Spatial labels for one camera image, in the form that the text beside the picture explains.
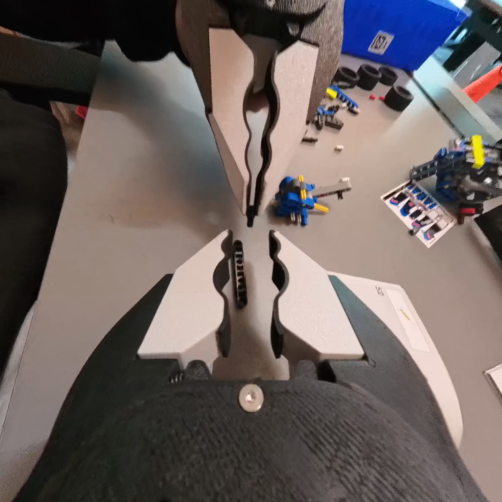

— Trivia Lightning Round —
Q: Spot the toy set box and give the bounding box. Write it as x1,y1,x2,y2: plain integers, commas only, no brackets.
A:
472,204,502,256

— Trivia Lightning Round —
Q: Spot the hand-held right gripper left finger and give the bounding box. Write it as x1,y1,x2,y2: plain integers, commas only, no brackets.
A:
137,229,233,379

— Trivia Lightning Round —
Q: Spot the open instruction booklet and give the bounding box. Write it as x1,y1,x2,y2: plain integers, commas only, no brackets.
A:
329,271,464,450

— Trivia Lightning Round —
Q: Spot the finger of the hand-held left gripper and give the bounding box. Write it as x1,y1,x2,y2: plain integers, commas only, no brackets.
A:
254,40,319,215
207,27,256,216

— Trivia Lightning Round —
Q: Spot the blue plastic bin with tag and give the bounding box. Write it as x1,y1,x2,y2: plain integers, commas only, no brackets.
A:
341,0,470,74

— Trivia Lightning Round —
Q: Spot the thick printed leaflet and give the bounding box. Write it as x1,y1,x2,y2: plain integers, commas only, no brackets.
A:
484,364,502,397

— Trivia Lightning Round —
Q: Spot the person's left hand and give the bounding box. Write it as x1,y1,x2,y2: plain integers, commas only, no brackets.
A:
247,87,271,113

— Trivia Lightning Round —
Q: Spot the orange object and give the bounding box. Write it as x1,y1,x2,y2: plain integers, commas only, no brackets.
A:
461,64,502,104

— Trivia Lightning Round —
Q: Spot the sticker sheet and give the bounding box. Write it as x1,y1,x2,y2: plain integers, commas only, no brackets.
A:
380,181,458,249

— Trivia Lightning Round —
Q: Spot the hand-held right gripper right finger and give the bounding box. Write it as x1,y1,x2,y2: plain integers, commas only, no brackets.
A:
269,229,365,379

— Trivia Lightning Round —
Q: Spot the partly built toy car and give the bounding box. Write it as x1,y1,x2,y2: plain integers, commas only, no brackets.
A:
409,134,502,227

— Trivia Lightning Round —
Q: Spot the pile of loose toy pieces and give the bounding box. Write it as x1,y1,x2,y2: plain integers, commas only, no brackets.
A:
313,84,361,131

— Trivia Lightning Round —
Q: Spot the grey metal panel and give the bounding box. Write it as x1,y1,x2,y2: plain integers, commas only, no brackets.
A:
412,65,502,144

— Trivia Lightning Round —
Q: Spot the blue toy brick assembly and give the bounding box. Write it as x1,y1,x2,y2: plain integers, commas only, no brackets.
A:
272,175,353,228

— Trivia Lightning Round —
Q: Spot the dark mesh chair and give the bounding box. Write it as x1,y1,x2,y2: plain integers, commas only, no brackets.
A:
0,27,105,107

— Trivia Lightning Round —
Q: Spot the black toy beam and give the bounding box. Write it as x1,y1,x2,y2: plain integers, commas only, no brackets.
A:
232,240,249,310

